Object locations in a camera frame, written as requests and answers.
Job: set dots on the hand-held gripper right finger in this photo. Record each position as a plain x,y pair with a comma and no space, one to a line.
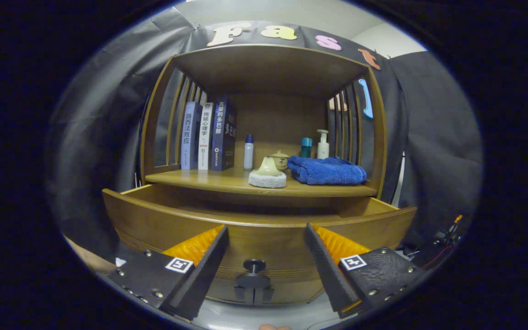
327,275

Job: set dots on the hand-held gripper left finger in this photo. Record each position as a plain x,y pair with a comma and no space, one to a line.
202,275

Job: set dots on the white smartphone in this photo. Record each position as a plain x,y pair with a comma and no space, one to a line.
120,261

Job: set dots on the wooden cabinet door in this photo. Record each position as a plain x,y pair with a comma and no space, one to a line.
296,293
222,293

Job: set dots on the wooden countertop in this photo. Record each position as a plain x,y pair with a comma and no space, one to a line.
218,178

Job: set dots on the wooden cabinet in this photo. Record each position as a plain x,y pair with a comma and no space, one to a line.
268,68

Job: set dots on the folded blue towel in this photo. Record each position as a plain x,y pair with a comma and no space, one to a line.
326,170

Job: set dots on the black device with orange tip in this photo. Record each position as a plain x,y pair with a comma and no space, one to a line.
442,238

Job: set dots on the beige lidded teacup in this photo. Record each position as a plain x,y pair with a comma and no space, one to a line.
281,160

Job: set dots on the white pump bottle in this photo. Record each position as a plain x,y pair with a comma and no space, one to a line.
322,149

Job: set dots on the white bottle with blue cap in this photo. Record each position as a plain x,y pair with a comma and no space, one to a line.
248,156

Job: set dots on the teal cylinder bottle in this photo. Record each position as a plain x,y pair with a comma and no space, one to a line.
306,147

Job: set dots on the white book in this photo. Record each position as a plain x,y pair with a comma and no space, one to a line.
205,137

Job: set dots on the light blue book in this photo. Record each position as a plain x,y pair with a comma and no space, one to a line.
188,137

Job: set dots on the dark blue book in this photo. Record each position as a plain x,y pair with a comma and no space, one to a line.
220,135

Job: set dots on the black backdrop cloth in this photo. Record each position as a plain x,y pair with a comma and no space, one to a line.
94,137

